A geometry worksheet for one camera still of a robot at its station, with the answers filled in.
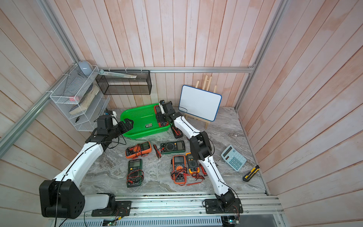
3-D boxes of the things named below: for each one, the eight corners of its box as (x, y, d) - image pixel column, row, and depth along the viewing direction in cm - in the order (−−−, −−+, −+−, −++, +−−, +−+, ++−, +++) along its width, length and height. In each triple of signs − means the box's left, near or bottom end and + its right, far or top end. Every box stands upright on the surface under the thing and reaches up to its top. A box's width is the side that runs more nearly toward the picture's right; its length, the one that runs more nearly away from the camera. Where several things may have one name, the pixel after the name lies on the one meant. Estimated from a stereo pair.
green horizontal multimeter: (160, 154, 95) (160, 153, 93) (160, 144, 100) (160, 142, 98) (186, 152, 96) (186, 150, 94) (184, 141, 101) (184, 140, 100)
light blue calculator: (236, 172, 88) (238, 170, 85) (219, 156, 95) (220, 153, 92) (246, 161, 93) (249, 159, 90) (229, 147, 100) (230, 144, 97)
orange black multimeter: (172, 184, 83) (172, 182, 80) (173, 158, 93) (172, 155, 90) (186, 184, 83) (186, 182, 80) (185, 158, 93) (185, 155, 90)
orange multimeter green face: (128, 160, 92) (126, 157, 89) (126, 151, 96) (124, 147, 93) (153, 152, 96) (152, 149, 93) (150, 143, 100) (149, 140, 97)
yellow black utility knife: (246, 183, 84) (247, 182, 82) (241, 178, 85) (243, 177, 83) (259, 169, 89) (261, 167, 87) (255, 165, 91) (256, 164, 89)
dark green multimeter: (128, 188, 82) (126, 186, 78) (129, 162, 92) (127, 159, 88) (144, 186, 83) (142, 183, 79) (143, 160, 93) (142, 157, 89)
